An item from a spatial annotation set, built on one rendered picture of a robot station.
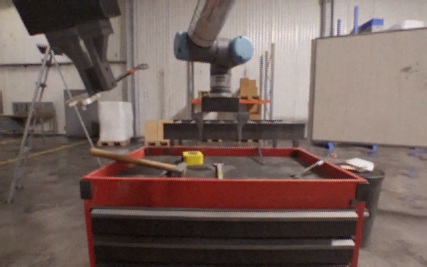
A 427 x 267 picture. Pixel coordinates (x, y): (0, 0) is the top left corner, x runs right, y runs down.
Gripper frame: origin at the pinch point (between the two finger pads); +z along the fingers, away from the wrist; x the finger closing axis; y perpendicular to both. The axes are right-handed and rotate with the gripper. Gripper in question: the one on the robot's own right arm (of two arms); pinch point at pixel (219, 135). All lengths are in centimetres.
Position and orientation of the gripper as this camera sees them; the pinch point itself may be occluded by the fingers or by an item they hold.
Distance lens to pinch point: 74.5
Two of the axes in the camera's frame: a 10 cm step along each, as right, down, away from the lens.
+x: 10.0, 0.1, 0.0
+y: 0.0, 0.8, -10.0
